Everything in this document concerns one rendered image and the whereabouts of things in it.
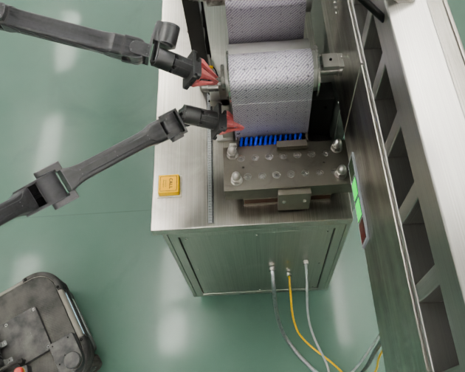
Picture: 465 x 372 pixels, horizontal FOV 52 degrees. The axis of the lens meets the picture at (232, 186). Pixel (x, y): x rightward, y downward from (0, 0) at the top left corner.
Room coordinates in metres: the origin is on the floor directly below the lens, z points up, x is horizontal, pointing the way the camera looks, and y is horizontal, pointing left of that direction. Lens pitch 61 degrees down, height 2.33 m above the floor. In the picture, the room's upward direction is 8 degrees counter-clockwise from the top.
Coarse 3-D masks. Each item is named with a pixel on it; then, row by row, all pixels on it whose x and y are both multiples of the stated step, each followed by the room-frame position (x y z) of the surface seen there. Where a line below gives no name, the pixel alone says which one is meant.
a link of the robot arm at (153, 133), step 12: (156, 120) 0.85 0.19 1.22; (168, 120) 0.86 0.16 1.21; (144, 132) 0.81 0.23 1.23; (156, 132) 0.82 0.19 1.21; (168, 132) 0.83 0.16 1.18; (180, 132) 0.83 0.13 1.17; (120, 144) 0.77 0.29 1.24; (132, 144) 0.78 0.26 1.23; (144, 144) 0.78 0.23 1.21; (156, 144) 0.80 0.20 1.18; (96, 156) 0.73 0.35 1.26; (108, 156) 0.73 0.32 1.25; (120, 156) 0.74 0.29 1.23; (48, 168) 0.69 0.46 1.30; (60, 168) 0.69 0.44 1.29; (72, 168) 0.69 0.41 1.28; (84, 168) 0.70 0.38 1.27; (96, 168) 0.70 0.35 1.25; (72, 180) 0.66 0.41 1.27; (84, 180) 0.67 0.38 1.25; (72, 192) 0.64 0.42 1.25; (60, 204) 0.61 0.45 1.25
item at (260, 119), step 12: (240, 108) 0.88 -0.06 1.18; (252, 108) 0.88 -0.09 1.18; (264, 108) 0.88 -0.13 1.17; (276, 108) 0.87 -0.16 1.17; (288, 108) 0.87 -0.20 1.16; (300, 108) 0.87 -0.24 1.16; (240, 120) 0.88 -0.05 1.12; (252, 120) 0.88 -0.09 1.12; (264, 120) 0.88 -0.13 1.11; (276, 120) 0.87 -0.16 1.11; (288, 120) 0.87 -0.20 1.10; (300, 120) 0.87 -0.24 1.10; (240, 132) 0.88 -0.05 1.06; (252, 132) 0.88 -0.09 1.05; (264, 132) 0.88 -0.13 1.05; (276, 132) 0.87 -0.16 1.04; (288, 132) 0.87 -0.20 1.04; (300, 132) 0.87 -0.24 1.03
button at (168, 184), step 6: (174, 174) 0.84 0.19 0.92; (162, 180) 0.83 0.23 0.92; (168, 180) 0.82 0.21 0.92; (174, 180) 0.82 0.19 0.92; (162, 186) 0.80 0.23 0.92; (168, 186) 0.80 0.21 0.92; (174, 186) 0.80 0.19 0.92; (162, 192) 0.78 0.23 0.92; (168, 192) 0.78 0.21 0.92; (174, 192) 0.78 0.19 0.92
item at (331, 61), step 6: (324, 54) 0.95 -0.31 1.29; (330, 54) 0.94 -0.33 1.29; (336, 54) 0.94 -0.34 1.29; (324, 60) 0.92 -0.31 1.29; (330, 60) 0.92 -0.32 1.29; (336, 60) 0.92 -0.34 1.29; (342, 60) 0.92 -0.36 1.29; (324, 66) 0.90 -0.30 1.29; (330, 66) 0.90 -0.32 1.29; (336, 66) 0.90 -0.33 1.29; (342, 66) 0.89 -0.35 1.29
